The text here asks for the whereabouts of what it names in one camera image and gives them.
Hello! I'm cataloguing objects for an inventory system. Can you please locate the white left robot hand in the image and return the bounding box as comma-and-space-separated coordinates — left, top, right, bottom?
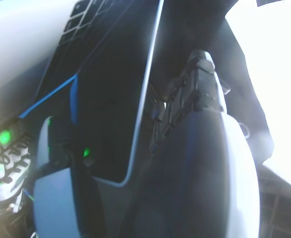
33, 49, 261, 238

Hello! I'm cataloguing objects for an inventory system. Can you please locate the silver laptop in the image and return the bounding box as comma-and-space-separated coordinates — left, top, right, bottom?
0, 0, 165, 186

